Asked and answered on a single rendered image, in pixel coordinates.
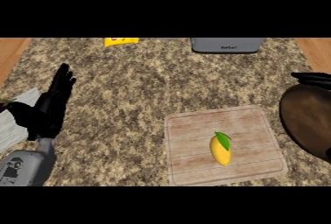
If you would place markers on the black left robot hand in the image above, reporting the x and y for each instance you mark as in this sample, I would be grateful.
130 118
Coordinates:
47 108

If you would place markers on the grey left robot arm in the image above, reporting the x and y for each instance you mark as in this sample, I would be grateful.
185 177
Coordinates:
23 167

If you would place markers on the yellow lemon with green leaf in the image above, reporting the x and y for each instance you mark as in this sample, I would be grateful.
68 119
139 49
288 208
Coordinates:
220 150

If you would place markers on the wooden cutting board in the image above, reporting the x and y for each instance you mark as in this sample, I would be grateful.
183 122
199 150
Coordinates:
223 145

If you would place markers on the dark brown pan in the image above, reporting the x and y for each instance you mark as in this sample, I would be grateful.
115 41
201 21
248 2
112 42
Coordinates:
307 116

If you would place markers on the pale grey placemat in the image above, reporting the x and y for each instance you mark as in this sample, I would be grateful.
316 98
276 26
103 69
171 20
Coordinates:
12 122

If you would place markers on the yellow bag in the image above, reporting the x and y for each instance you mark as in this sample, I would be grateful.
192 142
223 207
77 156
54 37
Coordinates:
119 41

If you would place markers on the grey appliance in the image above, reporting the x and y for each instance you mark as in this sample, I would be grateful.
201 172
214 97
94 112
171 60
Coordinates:
227 45

